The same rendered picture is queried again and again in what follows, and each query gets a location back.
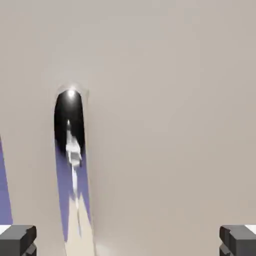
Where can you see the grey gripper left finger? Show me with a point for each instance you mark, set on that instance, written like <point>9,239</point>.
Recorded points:
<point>17,241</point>

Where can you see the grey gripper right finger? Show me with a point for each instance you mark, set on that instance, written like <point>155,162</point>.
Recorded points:
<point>239,242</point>

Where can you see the beige cabinet door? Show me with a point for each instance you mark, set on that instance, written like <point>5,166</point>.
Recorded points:
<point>160,120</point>

